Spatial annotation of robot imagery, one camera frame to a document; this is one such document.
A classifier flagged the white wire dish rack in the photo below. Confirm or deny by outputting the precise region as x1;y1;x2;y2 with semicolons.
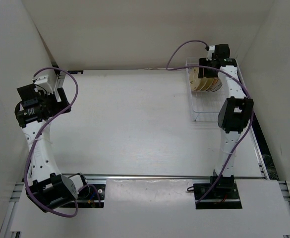
184;57;244;123

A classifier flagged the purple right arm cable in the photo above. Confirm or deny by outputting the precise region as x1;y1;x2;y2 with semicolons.
166;40;256;204

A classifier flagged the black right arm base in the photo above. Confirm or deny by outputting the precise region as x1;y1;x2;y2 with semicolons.
187;176;242;210

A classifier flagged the cream plate with dark print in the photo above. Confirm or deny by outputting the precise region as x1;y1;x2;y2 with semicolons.
196;77;214;91

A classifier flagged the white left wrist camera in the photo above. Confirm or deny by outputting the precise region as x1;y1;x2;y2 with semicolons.
33;74;56;93

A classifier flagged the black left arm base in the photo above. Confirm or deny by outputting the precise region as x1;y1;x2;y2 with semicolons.
78;184;106;208

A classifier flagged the aluminium frame rail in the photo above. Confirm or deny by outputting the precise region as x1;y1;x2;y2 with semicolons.
58;173;269;180

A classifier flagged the cream plate with orange pattern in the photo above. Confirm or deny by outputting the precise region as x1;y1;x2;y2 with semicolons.
207;77;220;91

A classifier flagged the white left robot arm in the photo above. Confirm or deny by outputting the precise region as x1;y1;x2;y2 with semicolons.
14;83;90;212

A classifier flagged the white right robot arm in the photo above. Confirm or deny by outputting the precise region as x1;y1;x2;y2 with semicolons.
198;44;254;198

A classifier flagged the black label sticker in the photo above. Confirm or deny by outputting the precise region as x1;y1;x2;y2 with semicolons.
67;70;84;75

